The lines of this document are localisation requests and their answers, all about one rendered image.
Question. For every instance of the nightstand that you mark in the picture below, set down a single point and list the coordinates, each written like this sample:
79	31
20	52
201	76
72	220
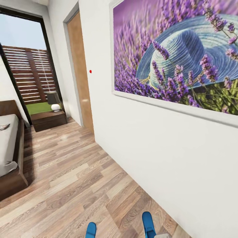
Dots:
48	120

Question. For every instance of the fixed window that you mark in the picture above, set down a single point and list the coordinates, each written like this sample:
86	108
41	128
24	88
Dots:
26	53

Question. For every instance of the sliding door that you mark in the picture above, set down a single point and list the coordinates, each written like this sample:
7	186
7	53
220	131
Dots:
79	61

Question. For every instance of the painting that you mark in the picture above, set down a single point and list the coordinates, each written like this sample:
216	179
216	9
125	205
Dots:
178	54

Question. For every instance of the sandal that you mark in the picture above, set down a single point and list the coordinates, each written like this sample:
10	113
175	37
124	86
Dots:
91	230
148	225

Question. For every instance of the table lamp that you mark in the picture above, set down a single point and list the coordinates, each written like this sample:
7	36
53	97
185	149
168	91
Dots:
54	100

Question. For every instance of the bed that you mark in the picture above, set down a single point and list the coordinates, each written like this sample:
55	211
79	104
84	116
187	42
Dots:
12	179

